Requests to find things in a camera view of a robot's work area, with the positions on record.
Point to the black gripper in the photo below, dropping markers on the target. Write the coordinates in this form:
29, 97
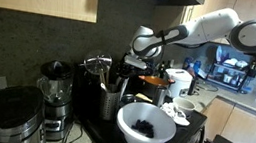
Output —
134, 72

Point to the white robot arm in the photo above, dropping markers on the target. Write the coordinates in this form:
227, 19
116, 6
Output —
208, 24

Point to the black electric stove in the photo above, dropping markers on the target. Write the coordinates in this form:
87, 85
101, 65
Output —
115, 140

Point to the glass pot lid steel rim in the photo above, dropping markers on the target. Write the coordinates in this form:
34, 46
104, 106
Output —
128, 99

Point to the white spoon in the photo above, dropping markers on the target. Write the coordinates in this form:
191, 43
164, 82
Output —
103, 87

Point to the wooden spatula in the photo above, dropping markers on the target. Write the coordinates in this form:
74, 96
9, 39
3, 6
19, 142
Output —
143, 97

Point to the perforated steel utensil holder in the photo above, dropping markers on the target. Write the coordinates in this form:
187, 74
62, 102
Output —
108, 105

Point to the copper coloured frying pan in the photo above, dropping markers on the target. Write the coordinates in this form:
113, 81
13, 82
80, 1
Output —
153, 80

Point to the glass lid with knob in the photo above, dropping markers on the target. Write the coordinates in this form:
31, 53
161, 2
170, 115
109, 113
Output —
97, 63

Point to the steel tumbler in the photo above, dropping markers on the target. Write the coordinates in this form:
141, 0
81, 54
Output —
160, 96

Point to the dark glass bottle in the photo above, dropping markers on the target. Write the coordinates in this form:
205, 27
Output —
162, 71

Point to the pile of black pieces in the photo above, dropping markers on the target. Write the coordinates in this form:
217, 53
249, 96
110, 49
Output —
143, 128

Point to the white crumpled cloth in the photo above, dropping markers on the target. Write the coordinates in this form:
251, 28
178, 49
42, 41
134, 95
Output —
171, 112

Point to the white rice cooker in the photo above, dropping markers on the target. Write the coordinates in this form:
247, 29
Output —
180, 82

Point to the white mug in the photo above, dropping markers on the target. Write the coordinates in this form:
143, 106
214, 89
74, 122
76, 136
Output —
183, 106

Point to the slim black bottle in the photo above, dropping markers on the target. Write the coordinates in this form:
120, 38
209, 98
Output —
194, 87

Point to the black steel blender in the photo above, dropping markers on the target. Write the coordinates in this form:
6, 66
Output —
55, 98

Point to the clear round lid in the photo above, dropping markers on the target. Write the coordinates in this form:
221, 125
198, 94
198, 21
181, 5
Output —
207, 87

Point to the dish rack with dishes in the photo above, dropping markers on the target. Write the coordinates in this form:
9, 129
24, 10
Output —
230, 74

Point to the black steel slow cooker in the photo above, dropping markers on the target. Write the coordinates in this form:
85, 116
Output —
11, 112

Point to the wooden base cabinet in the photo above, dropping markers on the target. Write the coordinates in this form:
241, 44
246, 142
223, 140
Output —
241, 128

